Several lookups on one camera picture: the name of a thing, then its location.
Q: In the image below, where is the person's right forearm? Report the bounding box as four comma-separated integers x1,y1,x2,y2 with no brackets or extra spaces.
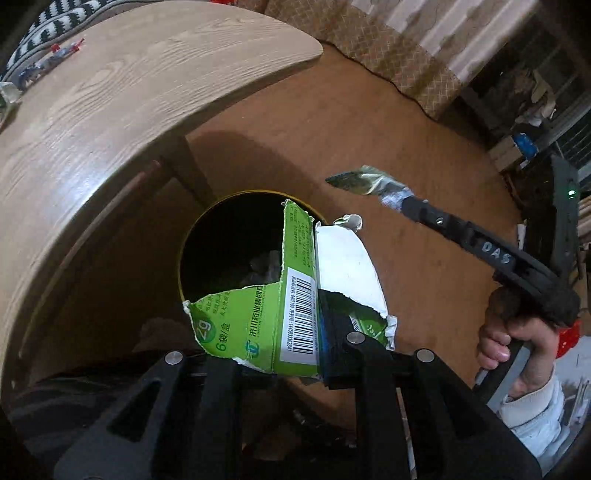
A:
499,368,583,472

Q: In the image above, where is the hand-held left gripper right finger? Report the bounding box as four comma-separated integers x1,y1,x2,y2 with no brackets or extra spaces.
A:
317,290,542,480

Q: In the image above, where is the black white striped blanket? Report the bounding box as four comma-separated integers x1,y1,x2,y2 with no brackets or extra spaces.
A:
0,0,126,89

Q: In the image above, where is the green foil sachet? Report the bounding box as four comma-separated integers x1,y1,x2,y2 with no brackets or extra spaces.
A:
325,165,413,212

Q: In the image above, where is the red candy wrapper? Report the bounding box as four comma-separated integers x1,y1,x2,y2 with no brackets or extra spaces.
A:
48,38,86,59

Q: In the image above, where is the blue packet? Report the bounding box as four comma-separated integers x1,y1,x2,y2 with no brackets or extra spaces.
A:
514,132,541,160

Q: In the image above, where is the person's right hand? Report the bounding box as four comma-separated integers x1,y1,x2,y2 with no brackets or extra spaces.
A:
477,288,558,400

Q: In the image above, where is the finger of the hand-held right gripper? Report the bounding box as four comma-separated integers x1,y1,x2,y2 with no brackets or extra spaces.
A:
396,196,518,274

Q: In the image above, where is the wooden table leg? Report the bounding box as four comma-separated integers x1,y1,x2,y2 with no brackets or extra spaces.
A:
159,136,218,210

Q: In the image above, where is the white cloth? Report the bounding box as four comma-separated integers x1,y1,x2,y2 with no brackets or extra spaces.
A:
513,68,558,126

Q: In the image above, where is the dark round trash bin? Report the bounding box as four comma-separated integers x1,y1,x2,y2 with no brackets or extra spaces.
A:
177,189,332,319

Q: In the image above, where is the torn green cardboard box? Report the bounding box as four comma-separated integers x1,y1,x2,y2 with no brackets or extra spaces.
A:
182,199,399,377

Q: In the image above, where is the beige striped curtain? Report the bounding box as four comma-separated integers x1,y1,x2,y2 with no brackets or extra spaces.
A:
263,0,548,121

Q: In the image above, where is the red plastic item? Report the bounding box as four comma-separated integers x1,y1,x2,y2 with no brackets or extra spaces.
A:
556,320,583,361

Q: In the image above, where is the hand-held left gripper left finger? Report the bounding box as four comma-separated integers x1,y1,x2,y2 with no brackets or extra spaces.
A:
51,351,242,480

